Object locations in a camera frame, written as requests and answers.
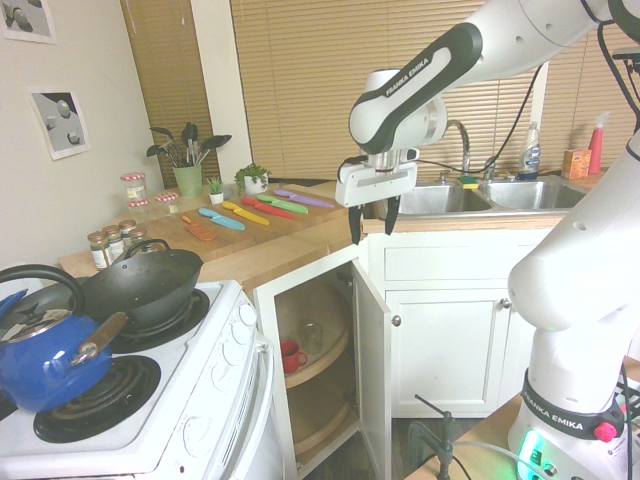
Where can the white drawer front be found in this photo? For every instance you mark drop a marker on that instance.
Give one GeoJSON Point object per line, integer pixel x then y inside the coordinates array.
{"type": "Point", "coordinates": [450, 262]}

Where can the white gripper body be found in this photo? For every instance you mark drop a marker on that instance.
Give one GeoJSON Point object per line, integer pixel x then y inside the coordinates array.
{"type": "Point", "coordinates": [375, 185]}

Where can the wooden lazy susan shelf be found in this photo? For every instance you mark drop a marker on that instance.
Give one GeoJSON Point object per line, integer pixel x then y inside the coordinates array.
{"type": "Point", "coordinates": [325, 310]}
{"type": "Point", "coordinates": [325, 415]}

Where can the purple knife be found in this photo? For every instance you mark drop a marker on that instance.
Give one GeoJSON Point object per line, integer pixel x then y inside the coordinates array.
{"type": "Point", "coordinates": [305, 198]}

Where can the orange cardboard box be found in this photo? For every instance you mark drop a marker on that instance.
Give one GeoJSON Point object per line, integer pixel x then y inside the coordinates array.
{"type": "Point", "coordinates": [576, 164]}

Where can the stainless steel double sink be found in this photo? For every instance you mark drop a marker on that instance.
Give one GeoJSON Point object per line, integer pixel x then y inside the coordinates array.
{"type": "Point", "coordinates": [525, 197]}

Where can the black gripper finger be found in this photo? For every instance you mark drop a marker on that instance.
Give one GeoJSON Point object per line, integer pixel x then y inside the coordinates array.
{"type": "Point", "coordinates": [391, 215]}
{"type": "Point", "coordinates": [355, 225]}

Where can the red knife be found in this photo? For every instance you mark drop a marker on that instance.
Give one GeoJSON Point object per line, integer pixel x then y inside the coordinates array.
{"type": "Point", "coordinates": [267, 207]}

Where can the chrome faucet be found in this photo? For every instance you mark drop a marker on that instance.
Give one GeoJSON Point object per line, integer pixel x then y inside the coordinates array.
{"type": "Point", "coordinates": [464, 145]}

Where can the pink spray bottle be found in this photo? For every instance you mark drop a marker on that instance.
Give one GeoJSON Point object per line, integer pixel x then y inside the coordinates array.
{"type": "Point", "coordinates": [597, 147]}

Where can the grey shapes poster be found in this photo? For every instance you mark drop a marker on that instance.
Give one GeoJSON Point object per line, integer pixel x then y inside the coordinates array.
{"type": "Point", "coordinates": [27, 17]}
{"type": "Point", "coordinates": [62, 125]}

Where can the clear glass jar without lid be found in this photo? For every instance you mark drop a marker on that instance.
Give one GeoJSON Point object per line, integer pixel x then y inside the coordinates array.
{"type": "Point", "coordinates": [310, 337]}

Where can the large wooden cutting board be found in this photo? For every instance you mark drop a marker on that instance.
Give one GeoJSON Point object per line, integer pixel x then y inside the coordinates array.
{"type": "Point", "coordinates": [280, 230]}

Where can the clear dish soap bottle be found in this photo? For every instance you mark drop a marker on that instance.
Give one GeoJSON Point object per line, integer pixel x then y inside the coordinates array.
{"type": "Point", "coordinates": [529, 155]}

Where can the green knife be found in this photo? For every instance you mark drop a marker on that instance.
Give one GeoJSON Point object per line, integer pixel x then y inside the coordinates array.
{"type": "Point", "coordinates": [282, 203]}

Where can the black metal clamp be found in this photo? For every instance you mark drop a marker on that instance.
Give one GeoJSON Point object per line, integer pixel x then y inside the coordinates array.
{"type": "Point", "coordinates": [440, 435]}

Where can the black slotted spatula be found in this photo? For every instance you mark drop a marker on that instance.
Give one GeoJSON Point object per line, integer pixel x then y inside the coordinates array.
{"type": "Point", "coordinates": [217, 141]}

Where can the white sink cabinet door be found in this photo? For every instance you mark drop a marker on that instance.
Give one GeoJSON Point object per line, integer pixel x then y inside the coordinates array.
{"type": "Point", "coordinates": [445, 350]}

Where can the white electric stove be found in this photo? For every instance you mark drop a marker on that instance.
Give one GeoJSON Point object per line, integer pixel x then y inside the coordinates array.
{"type": "Point", "coordinates": [200, 380]}

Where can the red mug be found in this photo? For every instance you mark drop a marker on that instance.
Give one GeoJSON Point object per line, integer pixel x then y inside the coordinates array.
{"type": "Point", "coordinates": [291, 356]}

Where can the yellow knife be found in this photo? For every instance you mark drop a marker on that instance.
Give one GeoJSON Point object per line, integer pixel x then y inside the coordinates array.
{"type": "Point", "coordinates": [246, 213]}

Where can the bushy plant white pot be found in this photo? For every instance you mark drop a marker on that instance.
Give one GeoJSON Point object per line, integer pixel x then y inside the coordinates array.
{"type": "Point", "coordinates": [253, 180]}

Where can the white cabinet door with knob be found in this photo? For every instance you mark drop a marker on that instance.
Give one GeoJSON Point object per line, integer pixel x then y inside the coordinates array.
{"type": "Point", "coordinates": [372, 350]}

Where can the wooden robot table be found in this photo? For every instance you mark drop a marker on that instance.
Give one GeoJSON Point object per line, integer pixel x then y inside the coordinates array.
{"type": "Point", "coordinates": [480, 435]}

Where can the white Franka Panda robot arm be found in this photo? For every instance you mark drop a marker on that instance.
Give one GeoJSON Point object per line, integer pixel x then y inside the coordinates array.
{"type": "Point", "coordinates": [425, 65]}

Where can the small spiky plant white pot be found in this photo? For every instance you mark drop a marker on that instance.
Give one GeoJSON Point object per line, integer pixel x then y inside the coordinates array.
{"type": "Point", "coordinates": [216, 192]}

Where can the yellow green sponge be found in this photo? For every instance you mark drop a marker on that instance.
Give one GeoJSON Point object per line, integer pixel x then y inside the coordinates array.
{"type": "Point", "coordinates": [469, 182]}

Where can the glass jar red checked lid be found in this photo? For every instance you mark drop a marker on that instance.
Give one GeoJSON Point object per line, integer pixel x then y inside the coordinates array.
{"type": "Point", "coordinates": [133, 187]}
{"type": "Point", "coordinates": [167, 203]}
{"type": "Point", "coordinates": [138, 209]}

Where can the green utensil holder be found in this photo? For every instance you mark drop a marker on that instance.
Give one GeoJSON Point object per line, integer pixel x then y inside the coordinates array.
{"type": "Point", "coordinates": [187, 181]}

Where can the orange knife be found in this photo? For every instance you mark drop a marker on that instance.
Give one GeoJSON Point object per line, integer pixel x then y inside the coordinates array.
{"type": "Point", "coordinates": [200, 231]}

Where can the black ladle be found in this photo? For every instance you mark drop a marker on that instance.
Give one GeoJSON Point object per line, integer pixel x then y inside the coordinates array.
{"type": "Point", "coordinates": [156, 149]}

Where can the narrow wooden window blind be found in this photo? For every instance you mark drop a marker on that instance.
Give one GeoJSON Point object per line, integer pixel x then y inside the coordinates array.
{"type": "Point", "coordinates": [170, 65]}

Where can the teal knife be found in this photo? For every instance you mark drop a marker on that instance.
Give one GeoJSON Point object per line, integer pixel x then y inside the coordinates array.
{"type": "Point", "coordinates": [222, 218]}

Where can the spice jar with brown lid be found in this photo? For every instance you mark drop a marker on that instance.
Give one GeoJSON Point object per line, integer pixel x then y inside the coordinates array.
{"type": "Point", "coordinates": [114, 244]}
{"type": "Point", "coordinates": [98, 252]}
{"type": "Point", "coordinates": [139, 236]}
{"type": "Point", "coordinates": [127, 231]}

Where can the black spoon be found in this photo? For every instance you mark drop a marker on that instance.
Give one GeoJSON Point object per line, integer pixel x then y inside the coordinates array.
{"type": "Point", "coordinates": [162, 133]}
{"type": "Point", "coordinates": [190, 132]}

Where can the wide wooden window blind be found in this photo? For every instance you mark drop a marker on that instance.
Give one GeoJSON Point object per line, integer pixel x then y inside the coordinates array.
{"type": "Point", "coordinates": [300, 90]}

